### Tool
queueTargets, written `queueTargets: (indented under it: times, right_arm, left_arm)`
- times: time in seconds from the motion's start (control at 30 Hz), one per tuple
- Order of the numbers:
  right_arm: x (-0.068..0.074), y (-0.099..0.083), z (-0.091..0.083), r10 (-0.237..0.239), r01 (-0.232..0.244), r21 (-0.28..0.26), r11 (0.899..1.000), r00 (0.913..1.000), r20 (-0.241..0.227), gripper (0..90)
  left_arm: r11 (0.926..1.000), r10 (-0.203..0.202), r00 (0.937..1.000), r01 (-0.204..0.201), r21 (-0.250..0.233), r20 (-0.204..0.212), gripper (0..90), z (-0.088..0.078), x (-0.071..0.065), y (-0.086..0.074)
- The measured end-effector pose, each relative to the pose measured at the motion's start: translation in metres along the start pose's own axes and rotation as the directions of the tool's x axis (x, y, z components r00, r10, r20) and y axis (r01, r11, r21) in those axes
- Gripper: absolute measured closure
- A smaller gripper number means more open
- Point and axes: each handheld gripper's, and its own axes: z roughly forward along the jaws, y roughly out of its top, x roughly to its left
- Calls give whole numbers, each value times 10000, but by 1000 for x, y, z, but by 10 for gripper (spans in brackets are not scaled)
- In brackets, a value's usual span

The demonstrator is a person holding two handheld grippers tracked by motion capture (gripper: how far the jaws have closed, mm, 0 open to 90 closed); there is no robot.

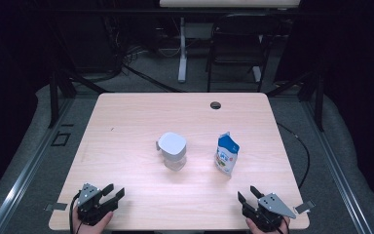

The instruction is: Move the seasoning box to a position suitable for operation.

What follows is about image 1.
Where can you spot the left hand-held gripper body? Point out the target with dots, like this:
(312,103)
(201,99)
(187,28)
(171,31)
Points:
(87,195)

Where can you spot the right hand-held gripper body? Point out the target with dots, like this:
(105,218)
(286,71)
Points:
(274,206)

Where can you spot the clear jar with white lid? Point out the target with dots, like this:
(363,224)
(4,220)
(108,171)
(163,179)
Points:
(172,148)

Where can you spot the person's right hand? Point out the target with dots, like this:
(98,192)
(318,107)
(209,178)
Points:
(256,227)

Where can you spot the person's left hand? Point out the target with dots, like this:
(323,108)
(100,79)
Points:
(100,224)

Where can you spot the grey tape tab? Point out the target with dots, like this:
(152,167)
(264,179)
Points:
(304,207)
(56,206)

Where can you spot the black metal stand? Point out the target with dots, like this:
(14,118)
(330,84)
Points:
(319,104)
(54,97)

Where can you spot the black folding chair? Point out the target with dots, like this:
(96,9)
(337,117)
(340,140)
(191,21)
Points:
(240,39)

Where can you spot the white desk leg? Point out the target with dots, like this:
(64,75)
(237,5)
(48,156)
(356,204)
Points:
(182,48)

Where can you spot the white desk top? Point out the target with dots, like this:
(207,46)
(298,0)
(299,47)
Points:
(227,3)

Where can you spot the aluminium floor rail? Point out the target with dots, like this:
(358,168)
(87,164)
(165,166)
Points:
(337,175)
(26,172)

